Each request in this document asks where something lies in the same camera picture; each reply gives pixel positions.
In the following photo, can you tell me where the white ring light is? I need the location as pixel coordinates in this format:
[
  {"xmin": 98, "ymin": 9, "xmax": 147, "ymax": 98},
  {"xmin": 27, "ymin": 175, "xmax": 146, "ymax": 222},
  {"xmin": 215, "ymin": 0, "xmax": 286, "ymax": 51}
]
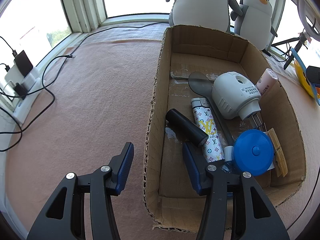
[{"xmin": 297, "ymin": 0, "xmax": 319, "ymax": 41}]

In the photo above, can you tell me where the wooden clothespin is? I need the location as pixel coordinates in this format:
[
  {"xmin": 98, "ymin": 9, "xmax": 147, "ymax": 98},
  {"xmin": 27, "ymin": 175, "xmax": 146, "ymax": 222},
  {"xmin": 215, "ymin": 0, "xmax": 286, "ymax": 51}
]
[{"xmin": 266, "ymin": 128, "xmax": 288, "ymax": 178}]

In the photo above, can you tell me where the blue round tape measure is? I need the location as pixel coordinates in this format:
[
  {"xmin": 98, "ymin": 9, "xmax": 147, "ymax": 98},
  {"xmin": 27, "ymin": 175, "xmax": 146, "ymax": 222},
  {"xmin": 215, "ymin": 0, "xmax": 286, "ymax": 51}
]
[{"xmin": 233, "ymin": 129, "xmax": 274, "ymax": 176}]

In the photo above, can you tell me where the grey plastic spoon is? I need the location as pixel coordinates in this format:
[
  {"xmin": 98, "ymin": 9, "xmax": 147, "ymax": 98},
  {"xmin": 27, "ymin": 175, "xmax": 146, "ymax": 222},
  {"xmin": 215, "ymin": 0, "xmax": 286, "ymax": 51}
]
[{"xmin": 188, "ymin": 72, "xmax": 234, "ymax": 162}]

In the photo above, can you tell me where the black charging cable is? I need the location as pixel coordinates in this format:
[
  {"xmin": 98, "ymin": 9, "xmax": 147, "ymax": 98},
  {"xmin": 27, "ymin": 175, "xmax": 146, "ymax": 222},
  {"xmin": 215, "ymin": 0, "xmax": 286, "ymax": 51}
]
[{"xmin": 0, "ymin": 22, "xmax": 169, "ymax": 152}]

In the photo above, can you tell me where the pink white cosmetic bottle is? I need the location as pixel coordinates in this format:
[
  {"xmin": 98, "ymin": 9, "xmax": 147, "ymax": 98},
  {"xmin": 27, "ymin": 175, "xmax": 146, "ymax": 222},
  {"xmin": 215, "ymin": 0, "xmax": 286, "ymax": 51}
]
[{"xmin": 255, "ymin": 68, "xmax": 278, "ymax": 96}]

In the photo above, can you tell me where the large grey penguin plush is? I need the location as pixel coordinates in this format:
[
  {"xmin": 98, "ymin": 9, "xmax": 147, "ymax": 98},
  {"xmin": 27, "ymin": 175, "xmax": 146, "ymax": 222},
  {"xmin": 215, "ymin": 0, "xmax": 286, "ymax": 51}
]
[{"xmin": 165, "ymin": 0, "xmax": 243, "ymax": 33}]

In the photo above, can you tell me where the patterned white lighter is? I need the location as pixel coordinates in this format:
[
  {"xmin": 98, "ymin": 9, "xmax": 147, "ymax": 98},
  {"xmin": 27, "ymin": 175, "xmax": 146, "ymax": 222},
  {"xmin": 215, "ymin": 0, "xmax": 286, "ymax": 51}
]
[{"xmin": 191, "ymin": 98, "xmax": 225, "ymax": 163}]

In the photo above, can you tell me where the small grey penguin plush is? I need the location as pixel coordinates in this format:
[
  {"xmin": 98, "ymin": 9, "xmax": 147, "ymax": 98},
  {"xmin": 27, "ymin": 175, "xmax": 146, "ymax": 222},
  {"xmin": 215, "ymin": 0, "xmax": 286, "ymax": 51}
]
[{"xmin": 231, "ymin": 0, "xmax": 278, "ymax": 50}]

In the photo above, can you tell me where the yellow fruit bowl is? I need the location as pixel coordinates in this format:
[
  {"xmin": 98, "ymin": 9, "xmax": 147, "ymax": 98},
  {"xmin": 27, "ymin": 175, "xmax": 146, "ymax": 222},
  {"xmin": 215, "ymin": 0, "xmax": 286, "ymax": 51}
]
[{"xmin": 294, "ymin": 60, "xmax": 319, "ymax": 100}]

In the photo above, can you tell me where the black tripod stand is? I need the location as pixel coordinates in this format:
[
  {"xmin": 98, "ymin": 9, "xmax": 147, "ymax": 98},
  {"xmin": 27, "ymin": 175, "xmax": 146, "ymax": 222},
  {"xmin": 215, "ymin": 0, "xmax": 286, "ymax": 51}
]
[{"xmin": 271, "ymin": 32, "xmax": 309, "ymax": 70}]

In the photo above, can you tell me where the pink blanket mat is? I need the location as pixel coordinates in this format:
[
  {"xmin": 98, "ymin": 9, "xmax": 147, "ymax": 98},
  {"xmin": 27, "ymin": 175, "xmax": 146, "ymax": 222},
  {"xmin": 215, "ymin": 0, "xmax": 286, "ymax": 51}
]
[{"xmin": 3, "ymin": 38, "xmax": 320, "ymax": 240}]

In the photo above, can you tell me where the black plug adapter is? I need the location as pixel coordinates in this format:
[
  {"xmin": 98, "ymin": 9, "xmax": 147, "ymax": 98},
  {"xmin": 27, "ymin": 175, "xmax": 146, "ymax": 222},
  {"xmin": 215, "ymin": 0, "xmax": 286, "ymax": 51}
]
[{"xmin": 14, "ymin": 83, "xmax": 28, "ymax": 100}]

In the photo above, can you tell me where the white round plug device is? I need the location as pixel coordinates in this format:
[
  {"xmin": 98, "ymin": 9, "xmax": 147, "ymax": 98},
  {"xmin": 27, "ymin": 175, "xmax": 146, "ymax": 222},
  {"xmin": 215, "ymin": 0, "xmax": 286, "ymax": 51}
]
[{"xmin": 212, "ymin": 72, "xmax": 262, "ymax": 128}]

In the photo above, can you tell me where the white usb wall charger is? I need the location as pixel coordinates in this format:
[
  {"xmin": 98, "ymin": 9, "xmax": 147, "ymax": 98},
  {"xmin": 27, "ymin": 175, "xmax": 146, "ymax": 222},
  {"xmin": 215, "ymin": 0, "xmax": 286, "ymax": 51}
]
[{"xmin": 265, "ymin": 132, "xmax": 275, "ymax": 171}]

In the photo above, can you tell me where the cardboard box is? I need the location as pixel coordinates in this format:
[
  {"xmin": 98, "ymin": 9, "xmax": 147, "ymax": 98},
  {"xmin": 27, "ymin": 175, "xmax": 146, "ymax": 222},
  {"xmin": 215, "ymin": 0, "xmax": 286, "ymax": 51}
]
[{"xmin": 143, "ymin": 25, "xmax": 306, "ymax": 232}]

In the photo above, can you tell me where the white power strip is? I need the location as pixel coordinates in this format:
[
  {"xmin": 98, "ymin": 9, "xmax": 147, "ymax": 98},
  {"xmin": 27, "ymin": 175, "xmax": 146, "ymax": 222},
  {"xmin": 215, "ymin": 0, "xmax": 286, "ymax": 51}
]
[{"xmin": 1, "ymin": 65, "xmax": 43, "ymax": 125}]

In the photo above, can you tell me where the black cylinder tube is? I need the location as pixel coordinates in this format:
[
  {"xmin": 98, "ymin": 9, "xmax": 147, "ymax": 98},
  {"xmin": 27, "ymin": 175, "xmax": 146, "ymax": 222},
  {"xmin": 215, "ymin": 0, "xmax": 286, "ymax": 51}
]
[{"xmin": 165, "ymin": 108, "xmax": 209, "ymax": 147}]

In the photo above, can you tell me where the checkered beige cloth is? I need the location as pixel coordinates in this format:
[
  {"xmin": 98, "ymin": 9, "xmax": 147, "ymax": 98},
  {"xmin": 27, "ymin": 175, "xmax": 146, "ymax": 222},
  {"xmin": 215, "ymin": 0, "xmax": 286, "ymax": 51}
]
[{"xmin": 67, "ymin": 22, "xmax": 169, "ymax": 48}]

